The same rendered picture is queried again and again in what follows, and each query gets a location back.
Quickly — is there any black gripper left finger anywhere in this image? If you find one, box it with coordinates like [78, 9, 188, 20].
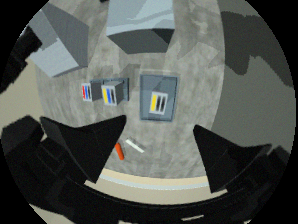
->
[39, 115, 126, 184]

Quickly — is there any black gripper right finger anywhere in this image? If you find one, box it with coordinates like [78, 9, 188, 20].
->
[193, 124, 271, 193]

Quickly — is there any grey flat panel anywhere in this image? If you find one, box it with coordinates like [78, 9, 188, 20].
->
[212, 0, 297, 155]

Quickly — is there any orange-handled screwdriver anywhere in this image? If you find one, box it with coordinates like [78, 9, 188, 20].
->
[114, 143, 124, 160]

